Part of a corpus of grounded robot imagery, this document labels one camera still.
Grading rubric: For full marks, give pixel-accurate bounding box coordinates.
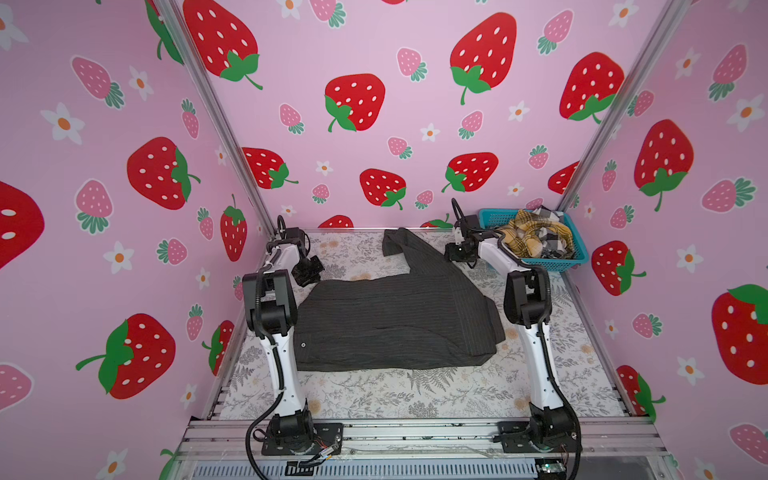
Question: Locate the dark grey pinstripe shirt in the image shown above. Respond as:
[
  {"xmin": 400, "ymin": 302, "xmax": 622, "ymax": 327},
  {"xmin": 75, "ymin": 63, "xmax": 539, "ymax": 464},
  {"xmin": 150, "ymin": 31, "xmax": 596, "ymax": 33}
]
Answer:
[{"xmin": 294, "ymin": 228, "xmax": 505, "ymax": 372}]

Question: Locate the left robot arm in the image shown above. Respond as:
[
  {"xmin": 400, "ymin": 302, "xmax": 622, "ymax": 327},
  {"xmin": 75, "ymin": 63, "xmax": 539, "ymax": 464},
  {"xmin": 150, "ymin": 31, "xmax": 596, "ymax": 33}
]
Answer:
[{"xmin": 243, "ymin": 228, "xmax": 343, "ymax": 468}]

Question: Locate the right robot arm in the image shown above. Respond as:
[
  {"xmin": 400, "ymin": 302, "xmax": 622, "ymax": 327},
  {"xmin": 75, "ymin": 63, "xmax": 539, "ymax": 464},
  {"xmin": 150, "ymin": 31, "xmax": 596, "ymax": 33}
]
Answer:
[{"xmin": 445, "ymin": 228, "xmax": 582, "ymax": 455}]

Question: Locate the teal plastic basket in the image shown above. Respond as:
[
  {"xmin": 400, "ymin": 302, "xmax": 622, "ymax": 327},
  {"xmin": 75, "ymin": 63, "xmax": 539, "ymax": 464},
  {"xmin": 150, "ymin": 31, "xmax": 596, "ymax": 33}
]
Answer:
[{"xmin": 478, "ymin": 207, "xmax": 589, "ymax": 272}]

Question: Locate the yellow plaid shirt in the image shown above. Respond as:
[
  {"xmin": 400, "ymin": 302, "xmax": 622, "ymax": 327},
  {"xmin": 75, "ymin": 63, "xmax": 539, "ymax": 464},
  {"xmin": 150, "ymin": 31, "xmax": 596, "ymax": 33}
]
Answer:
[{"xmin": 497, "ymin": 207, "xmax": 576, "ymax": 260}]

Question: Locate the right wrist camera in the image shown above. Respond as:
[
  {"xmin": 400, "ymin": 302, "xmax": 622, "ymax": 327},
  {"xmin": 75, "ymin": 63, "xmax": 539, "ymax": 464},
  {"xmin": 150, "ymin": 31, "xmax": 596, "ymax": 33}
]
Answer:
[{"xmin": 457, "ymin": 215, "xmax": 482, "ymax": 238}]

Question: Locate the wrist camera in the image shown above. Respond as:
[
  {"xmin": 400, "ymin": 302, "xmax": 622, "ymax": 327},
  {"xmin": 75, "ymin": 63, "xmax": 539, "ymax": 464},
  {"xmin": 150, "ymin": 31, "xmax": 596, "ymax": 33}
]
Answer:
[
  {"xmin": 457, "ymin": 215, "xmax": 482, "ymax": 238},
  {"xmin": 281, "ymin": 227, "xmax": 307, "ymax": 244}
]

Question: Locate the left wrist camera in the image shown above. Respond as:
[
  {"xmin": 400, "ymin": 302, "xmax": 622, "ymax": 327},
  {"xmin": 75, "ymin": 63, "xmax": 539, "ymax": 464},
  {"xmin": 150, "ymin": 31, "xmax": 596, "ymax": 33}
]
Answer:
[{"xmin": 281, "ymin": 227, "xmax": 307, "ymax": 244}]

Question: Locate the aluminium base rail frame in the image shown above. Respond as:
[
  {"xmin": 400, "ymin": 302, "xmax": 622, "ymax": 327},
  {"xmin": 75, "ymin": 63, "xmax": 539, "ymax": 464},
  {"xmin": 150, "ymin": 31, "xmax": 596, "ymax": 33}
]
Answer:
[{"xmin": 170, "ymin": 417, "xmax": 683, "ymax": 479}]

